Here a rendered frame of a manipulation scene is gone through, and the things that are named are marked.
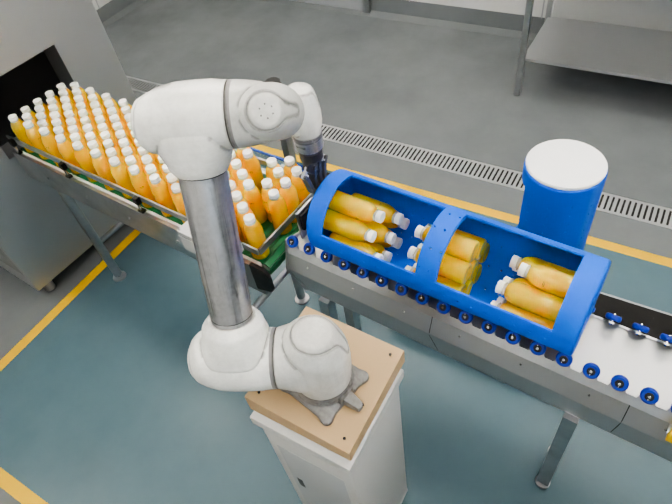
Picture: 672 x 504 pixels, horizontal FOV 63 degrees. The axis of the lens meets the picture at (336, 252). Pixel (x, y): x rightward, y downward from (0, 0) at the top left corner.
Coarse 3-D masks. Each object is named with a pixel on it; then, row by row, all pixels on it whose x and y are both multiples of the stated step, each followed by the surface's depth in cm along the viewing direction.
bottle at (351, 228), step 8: (328, 216) 182; (336, 216) 181; (344, 216) 181; (328, 224) 182; (336, 224) 180; (344, 224) 179; (352, 224) 178; (360, 224) 178; (336, 232) 182; (344, 232) 180; (352, 232) 178; (360, 232) 177; (360, 240) 179
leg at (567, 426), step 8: (568, 416) 180; (560, 424) 184; (568, 424) 181; (576, 424) 178; (560, 432) 187; (568, 432) 184; (560, 440) 191; (568, 440) 188; (552, 448) 198; (560, 448) 195; (552, 456) 202; (560, 456) 199; (544, 464) 210; (552, 464) 206; (544, 472) 215; (552, 472) 211; (536, 480) 226; (544, 480) 219; (544, 488) 224
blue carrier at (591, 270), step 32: (320, 192) 177; (352, 192) 197; (384, 192) 189; (320, 224) 177; (416, 224) 189; (448, 224) 159; (480, 224) 173; (352, 256) 176; (512, 256) 174; (544, 256) 167; (576, 256) 159; (416, 288) 169; (448, 288) 159; (480, 288) 177; (576, 288) 141; (512, 320) 151; (576, 320) 140
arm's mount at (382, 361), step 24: (312, 312) 164; (360, 336) 158; (360, 360) 153; (384, 360) 153; (384, 384) 148; (264, 408) 147; (288, 408) 146; (312, 432) 142; (336, 432) 141; (360, 432) 141
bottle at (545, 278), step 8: (528, 272) 154; (536, 272) 152; (544, 272) 151; (552, 272) 150; (560, 272) 150; (528, 280) 154; (536, 280) 152; (544, 280) 150; (552, 280) 149; (560, 280) 149; (568, 280) 148; (544, 288) 151; (552, 288) 150; (560, 288) 148; (568, 288) 148; (560, 296) 150
